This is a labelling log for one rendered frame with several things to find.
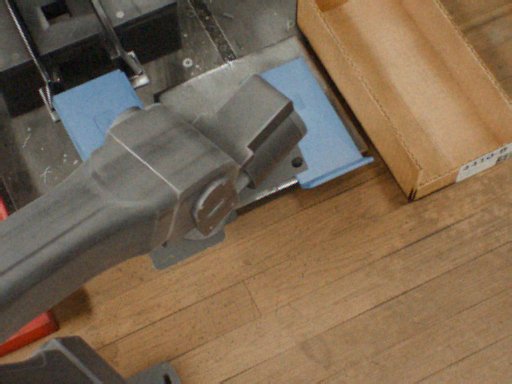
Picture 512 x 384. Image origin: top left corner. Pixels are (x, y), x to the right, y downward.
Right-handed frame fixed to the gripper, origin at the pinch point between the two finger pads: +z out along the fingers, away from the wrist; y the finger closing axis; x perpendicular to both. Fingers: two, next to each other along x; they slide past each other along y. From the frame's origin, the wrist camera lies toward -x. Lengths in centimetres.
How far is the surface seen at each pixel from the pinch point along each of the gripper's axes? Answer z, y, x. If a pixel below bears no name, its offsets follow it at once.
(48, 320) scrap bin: 5.0, -6.9, 12.3
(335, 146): 6.1, -3.7, -20.6
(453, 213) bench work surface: 2.1, -14.4, -27.9
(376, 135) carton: 5.3, -4.3, -24.8
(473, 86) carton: 4.2, -3.9, -36.3
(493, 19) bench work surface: 10.6, 1.1, -44.9
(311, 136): 7.3, -1.8, -19.0
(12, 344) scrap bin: 6.1, -7.6, 16.1
